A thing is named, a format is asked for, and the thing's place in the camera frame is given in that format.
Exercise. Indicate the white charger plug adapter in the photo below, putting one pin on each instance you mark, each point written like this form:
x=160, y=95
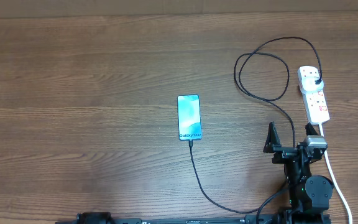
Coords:
x=309, y=85

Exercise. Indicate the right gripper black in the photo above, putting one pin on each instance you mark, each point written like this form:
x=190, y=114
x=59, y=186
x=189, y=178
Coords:
x=283, y=152

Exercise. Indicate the white power strip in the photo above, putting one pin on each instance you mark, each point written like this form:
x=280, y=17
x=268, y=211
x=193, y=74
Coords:
x=315, y=103

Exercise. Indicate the Galaxy S24+ smartphone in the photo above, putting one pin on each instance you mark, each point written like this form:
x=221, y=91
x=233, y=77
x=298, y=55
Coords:
x=189, y=117

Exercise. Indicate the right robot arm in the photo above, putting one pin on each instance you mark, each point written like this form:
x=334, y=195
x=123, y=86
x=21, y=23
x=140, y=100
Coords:
x=309, y=194

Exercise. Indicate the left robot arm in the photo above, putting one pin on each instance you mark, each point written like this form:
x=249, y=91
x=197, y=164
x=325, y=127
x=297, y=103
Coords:
x=94, y=218

